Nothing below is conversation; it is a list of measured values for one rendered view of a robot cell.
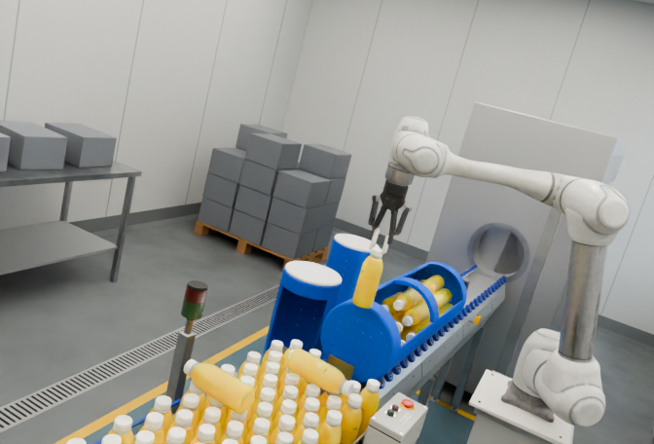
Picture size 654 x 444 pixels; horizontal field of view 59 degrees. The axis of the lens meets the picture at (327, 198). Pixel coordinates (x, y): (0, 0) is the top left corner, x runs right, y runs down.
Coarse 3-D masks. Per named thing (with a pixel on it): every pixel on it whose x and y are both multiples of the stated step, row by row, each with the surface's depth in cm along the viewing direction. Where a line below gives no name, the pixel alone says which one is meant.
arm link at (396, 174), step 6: (390, 168) 181; (396, 168) 180; (402, 168) 179; (390, 174) 181; (396, 174) 180; (402, 174) 180; (408, 174) 180; (390, 180) 181; (396, 180) 180; (402, 180) 180; (408, 180) 181
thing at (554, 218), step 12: (552, 216) 298; (552, 228) 298; (540, 240) 302; (552, 240) 299; (540, 252) 302; (540, 264) 302; (528, 276) 306; (540, 276) 305; (528, 288) 306; (528, 300) 307; (516, 312) 310; (516, 324) 311; (516, 336) 311; (504, 348) 314; (504, 360) 315; (504, 372) 315
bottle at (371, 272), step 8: (368, 256) 191; (376, 256) 189; (368, 264) 189; (376, 264) 188; (360, 272) 191; (368, 272) 189; (376, 272) 188; (360, 280) 191; (368, 280) 189; (376, 280) 190; (360, 288) 190; (368, 288) 190; (376, 288) 191; (360, 296) 191; (368, 296) 190; (360, 304) 191; (368, 304) 191
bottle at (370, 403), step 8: (360, 392) 178; (368, 392) 176; (376, 392) 175; (368, 400) 175; (376, 400) 175; (368, 408) 175; (376, 408) 176; (368, 416) 175; (368, 424) 176; (360, 432) 176
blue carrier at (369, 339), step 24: (432, 264) 270; (384, 288) 250; (456, 288) 271; (336, 312) 204; (360, 312) 199; (384, 312) 200; (432, 312) 229; (456, 312) 260; (336, 336) 204; (360, 336) 200; (384, 336) 195; (360, 360) 200; (384, 360) 196
